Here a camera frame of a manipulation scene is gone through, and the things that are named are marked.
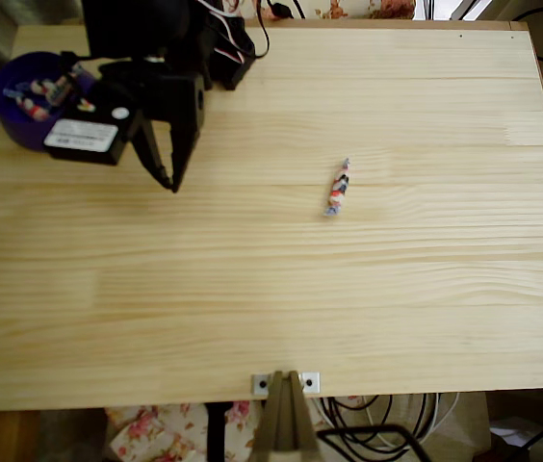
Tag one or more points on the white paper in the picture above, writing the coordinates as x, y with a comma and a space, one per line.
507, 428

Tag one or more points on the floral pattern cloth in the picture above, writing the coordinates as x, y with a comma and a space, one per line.
156, 433

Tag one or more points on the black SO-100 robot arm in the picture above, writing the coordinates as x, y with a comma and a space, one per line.
127, 29

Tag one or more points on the black camera box white label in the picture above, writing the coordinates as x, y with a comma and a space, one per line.
88, 137

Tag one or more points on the purple bowl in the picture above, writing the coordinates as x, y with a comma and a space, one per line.
21, 130

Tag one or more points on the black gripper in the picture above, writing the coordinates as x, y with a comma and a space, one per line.
181, 103

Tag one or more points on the black post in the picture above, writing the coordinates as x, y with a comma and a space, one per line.
216, 433

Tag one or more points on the silver metal bracket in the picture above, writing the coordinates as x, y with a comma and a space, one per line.
259, 383

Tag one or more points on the tan camera stand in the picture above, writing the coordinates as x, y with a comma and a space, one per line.
285, 418

